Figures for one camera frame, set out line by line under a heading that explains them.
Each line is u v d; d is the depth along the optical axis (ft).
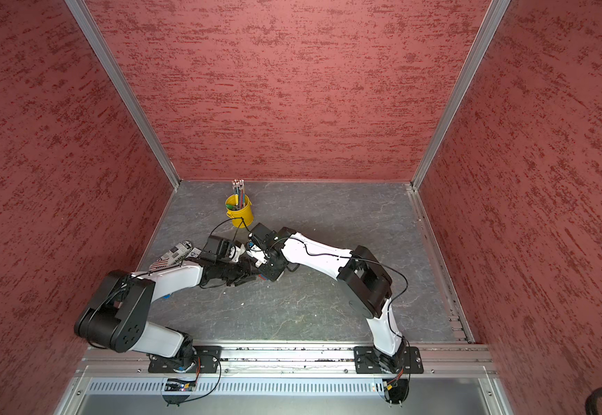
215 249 2.43
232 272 2.60
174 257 3.03
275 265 2.42
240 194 3.20
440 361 2.49
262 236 2.27
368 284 1.60
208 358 2.43
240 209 3.20
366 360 2.40
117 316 1.44
